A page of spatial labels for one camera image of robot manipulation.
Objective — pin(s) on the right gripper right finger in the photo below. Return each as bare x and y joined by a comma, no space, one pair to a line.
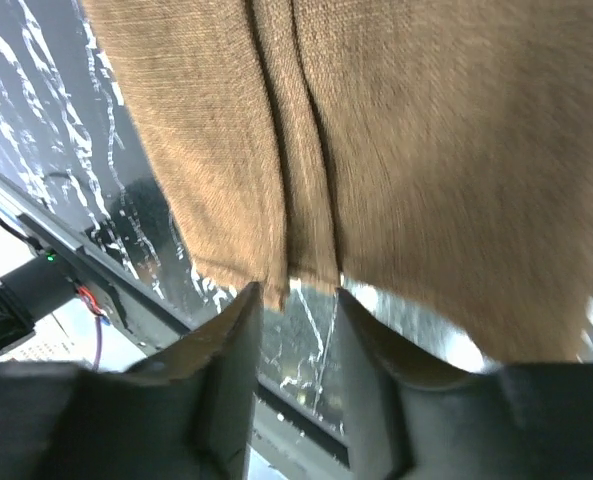
410,415

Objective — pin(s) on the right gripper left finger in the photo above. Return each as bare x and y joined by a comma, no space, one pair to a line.
182,413

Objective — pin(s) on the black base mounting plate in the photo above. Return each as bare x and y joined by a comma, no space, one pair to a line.
280,430

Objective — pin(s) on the black marble pattern mat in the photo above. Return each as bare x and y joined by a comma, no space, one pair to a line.
67,140

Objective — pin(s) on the brown cloth napkin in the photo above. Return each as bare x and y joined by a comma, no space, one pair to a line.
438,150

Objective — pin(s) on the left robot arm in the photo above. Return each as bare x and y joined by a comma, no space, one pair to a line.
29,293

